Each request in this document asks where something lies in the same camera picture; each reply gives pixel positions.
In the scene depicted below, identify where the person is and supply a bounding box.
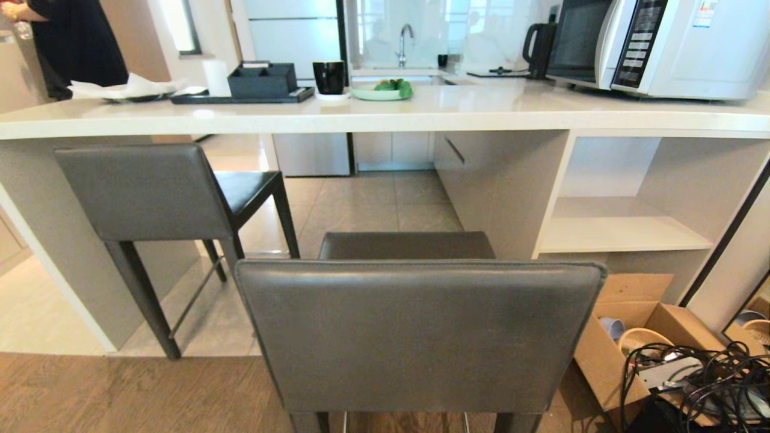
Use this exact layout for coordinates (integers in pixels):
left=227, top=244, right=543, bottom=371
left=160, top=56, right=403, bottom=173
left=0, top=0, right=129, bottom=101

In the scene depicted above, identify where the grey leather bar stool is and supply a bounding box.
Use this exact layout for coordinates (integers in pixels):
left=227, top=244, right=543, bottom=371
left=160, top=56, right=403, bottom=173
left=233, top=231, right=609, bottom=433
left=54, top=143, right=301, bottom=361

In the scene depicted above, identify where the chrome kitchen faucet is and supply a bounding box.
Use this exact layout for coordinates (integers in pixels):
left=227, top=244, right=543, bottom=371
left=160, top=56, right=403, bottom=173
left=395, top=23, right=415, bottom=68

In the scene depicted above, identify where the dark organizer box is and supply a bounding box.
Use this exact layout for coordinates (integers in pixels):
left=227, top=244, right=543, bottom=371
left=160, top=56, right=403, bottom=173
left=227, top=61, right=298, bottom=99

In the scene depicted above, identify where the cardboard box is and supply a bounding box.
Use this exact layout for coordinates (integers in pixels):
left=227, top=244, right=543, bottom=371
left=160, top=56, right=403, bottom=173
left=573, top=274, right=728, bottom=427

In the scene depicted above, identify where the white paper napkin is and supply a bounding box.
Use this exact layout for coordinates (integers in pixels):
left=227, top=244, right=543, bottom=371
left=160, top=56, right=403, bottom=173
left=67, top=73, right=188, bottom=100

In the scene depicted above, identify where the white refrigerator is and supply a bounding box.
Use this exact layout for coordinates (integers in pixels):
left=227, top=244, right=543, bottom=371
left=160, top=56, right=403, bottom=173
left=231, top=0, right=352, bottom=177

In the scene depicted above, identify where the pale blue cup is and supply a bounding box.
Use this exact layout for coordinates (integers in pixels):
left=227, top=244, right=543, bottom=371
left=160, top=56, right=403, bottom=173
left=599, top=317, right=626, bottom=342

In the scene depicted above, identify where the woven basket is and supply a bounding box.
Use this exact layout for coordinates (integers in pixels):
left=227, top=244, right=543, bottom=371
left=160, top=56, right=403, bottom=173
left=618, top=328, right=674, bottom=358

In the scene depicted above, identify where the pale green plate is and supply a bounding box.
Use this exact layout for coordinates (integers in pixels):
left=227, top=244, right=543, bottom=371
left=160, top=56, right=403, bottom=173
left=351, top=83, right=414, bottom=102

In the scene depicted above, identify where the white kitchen counter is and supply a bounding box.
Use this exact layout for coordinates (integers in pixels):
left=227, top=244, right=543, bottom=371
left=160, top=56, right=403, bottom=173
left=0, top=75, right=770, bottom=354

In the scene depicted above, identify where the black mug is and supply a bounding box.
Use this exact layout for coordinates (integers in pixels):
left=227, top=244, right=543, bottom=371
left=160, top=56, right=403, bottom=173
left=312, top=61, right=346, bottom=96

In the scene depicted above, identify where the white cup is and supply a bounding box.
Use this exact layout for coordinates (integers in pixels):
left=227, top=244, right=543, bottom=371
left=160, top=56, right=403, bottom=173
left=203, top=58, right=232, bottom=97

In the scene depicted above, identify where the black electric kettle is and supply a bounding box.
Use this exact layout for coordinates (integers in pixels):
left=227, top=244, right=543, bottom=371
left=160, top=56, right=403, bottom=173
left=522, top=22, right=558, bottom=80

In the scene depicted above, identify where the black tray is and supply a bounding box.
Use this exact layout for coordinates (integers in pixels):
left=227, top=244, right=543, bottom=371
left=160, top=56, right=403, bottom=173
left=170, top=87, right=315, bottom=105

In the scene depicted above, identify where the tangle of black cables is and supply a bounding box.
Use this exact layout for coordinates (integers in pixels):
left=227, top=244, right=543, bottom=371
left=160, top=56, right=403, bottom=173
left=620, top=342, right=770, bottom=433

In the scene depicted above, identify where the silver microwave oven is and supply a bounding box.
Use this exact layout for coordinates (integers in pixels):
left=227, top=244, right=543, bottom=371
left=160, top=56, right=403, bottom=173
left=546, top=0, right=770, bottom=101

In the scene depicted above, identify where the green vegetable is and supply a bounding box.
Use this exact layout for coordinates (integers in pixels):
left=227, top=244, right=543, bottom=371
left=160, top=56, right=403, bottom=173
left=374, top=78, right=413, bottom=99

